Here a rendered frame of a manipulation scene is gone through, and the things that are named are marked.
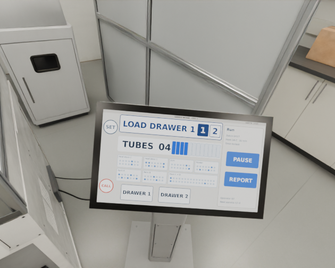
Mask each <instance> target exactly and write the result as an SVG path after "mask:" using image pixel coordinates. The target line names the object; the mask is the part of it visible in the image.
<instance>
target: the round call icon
mask: <svg viewBox="0 0 335 268"><path fill-rule="evenodd" d="M98 193H105V194H113V193H114V179H109V178H99V184H98Z"/></svg>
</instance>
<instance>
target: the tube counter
mask: <svg viewBox="0 0 335 268"><path fill-rule="evenodd" d="M157 154H163V155H176V156H190V157H204V158H218V159H220V155H221V144H213V143H200V142H193V141H179V140H166V139H158V150H157Z"/></svg>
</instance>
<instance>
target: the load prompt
mask: <svg viewBox="0 0 335 268"><path fill-rule="evenodd" d="M222 131H223V123H219V122H207V121H194V120H182V119H170V118H157V117H150V116H138V115H126V114H120V123H119V132H124V133H137V134H144V135H157V136H170V137H183V138H196V139H209V140H222Z"/></svg>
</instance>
